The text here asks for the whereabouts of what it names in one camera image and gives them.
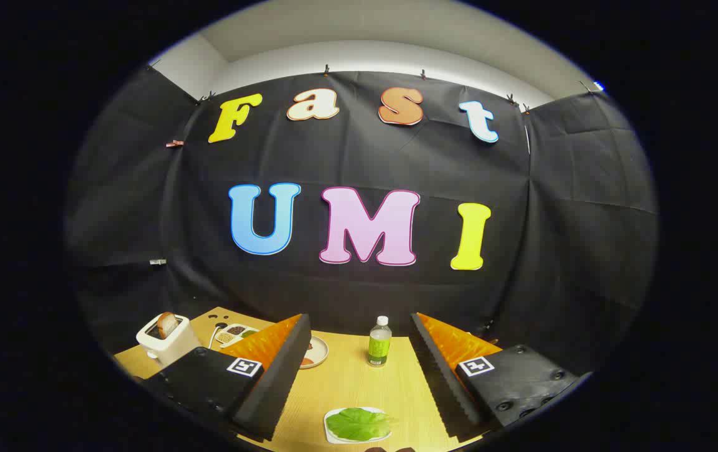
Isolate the round white plate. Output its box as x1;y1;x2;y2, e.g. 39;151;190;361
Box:
299;336;330;370

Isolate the green lettuce leaf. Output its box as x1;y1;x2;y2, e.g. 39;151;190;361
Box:
326;408;397;441

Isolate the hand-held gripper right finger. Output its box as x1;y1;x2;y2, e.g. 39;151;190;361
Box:
409;312;593;443

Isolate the white toaster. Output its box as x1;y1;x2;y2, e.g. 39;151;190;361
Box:
136;312;204;369

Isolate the small white rounded plate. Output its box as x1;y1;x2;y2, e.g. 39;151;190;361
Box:
324;407;394;445

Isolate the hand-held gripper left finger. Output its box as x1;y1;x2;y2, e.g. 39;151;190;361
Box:
139;313;313;443

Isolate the white divided dish with beans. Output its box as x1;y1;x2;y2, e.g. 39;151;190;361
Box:
215;323;260;347

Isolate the green label plastic bottle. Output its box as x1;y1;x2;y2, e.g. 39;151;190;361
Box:
367;316;393;368

